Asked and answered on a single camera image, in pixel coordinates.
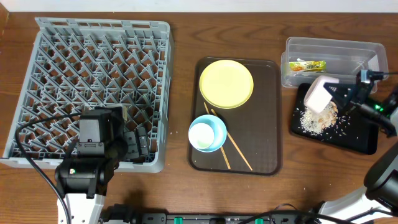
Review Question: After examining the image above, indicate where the green snack wrapper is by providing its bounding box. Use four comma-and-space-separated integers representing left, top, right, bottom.
289, 60, 326, 72

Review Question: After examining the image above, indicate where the black waste tray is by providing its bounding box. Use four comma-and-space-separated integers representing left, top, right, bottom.
289, 83, 379, 155

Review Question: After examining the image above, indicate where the pink small bowl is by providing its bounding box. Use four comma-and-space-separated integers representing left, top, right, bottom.
304, 75, 339, 114

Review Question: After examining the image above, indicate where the brown serving tray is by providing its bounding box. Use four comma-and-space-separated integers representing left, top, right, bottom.
188, 57, 282, 176

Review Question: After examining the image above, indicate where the light blue bowl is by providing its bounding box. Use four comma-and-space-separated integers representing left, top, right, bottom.
188, 114, 227, 152

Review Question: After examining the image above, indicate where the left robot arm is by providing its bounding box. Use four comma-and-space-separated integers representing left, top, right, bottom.
55, 105, 149, 223

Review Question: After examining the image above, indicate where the yellow round plate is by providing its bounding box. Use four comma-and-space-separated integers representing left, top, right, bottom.
199, 59, 254, 109

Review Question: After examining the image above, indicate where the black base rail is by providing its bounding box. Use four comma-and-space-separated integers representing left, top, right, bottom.
98, 204, 321, 224

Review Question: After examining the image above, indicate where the grey plastic dish rack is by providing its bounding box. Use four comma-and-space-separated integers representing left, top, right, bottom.
1, 17, 174, 173

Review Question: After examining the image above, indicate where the rice and shell waste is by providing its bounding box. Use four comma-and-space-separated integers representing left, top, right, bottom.
298, 101, 351, 139

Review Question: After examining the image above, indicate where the wooden chopstick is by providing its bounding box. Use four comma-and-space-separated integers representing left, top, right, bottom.
211, 109, 253, 171
203, 102, 231, 170

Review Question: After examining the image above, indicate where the clear plastic bin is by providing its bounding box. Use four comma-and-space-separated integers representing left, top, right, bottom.
280, 37, 389, 88

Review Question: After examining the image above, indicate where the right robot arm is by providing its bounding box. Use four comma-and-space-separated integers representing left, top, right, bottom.
314, 70, 397, 223

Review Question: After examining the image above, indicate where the white cup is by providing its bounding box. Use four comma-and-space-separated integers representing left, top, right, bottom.
188, 123, 215, 149

